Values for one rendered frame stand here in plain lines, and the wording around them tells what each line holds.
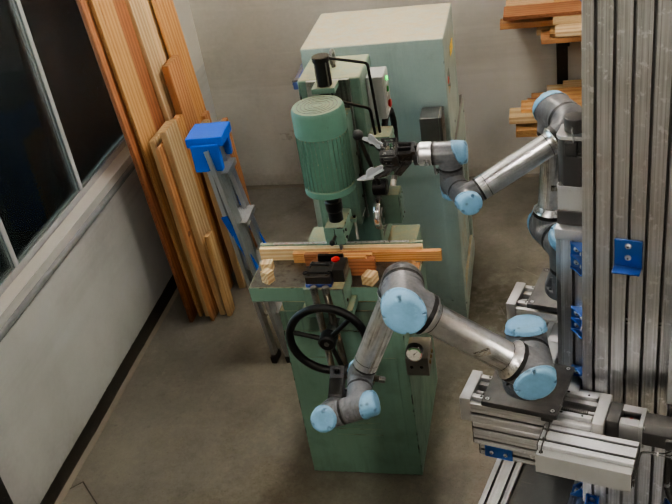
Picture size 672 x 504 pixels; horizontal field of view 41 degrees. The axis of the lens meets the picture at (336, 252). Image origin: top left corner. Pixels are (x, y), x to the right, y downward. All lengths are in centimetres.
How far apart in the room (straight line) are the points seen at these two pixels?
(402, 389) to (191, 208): 157
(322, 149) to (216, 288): 182
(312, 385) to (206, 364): 109
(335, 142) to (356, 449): 127
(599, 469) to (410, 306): 73
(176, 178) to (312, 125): 154
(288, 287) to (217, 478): 101
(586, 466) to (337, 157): 122
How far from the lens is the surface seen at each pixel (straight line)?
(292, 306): 318
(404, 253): 315
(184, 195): 434
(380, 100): 319
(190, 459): 392
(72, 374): 400
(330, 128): 289
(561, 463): 266
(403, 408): 339
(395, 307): 230
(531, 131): 485
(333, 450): 361
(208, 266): 452
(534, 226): 310
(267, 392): 413
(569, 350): 286
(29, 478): 378
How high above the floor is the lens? 262
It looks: 32 degrees down
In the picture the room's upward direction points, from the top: 10 degrees counter-clockwise
